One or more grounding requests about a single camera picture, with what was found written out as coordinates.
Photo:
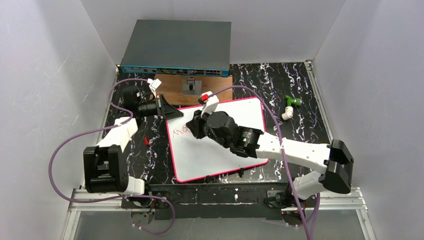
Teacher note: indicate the white pipe elbow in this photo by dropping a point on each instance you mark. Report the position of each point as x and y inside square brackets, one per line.
[288, 113]

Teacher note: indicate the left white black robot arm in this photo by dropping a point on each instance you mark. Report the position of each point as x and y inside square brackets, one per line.
[105, 164]

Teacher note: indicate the pink framed whiteboard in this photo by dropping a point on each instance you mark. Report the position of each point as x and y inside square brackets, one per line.
[195, 159]

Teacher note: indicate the small grey metal bracket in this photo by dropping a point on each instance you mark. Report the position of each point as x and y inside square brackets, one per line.
[192, 86]

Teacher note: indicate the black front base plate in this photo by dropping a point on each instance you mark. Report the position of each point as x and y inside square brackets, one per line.
[214, 200]

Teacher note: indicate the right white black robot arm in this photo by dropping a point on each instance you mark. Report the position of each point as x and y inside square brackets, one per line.
[331, 164]

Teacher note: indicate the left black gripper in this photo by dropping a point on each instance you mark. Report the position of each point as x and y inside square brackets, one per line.
[161, 106]

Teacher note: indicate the red marker cap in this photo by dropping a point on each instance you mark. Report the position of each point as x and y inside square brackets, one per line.
[146, 141]

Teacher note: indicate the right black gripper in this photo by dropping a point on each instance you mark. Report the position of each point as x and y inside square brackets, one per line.
[195, 125]

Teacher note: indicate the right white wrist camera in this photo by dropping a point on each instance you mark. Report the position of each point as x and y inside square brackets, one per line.
[209, 101]

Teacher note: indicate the brown wooden board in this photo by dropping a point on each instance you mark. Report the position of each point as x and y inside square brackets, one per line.
[171, 87]

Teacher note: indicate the grey blue network switch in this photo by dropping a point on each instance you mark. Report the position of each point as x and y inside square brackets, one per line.
[179, 47]

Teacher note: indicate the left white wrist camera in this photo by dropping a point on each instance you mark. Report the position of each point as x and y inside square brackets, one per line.
[153, 85]

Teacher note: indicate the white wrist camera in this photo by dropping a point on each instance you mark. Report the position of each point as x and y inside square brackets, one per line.
[209, 101]
[153, 85]

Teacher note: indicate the aluminium frame rail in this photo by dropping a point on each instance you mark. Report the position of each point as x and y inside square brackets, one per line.
[320, 130]

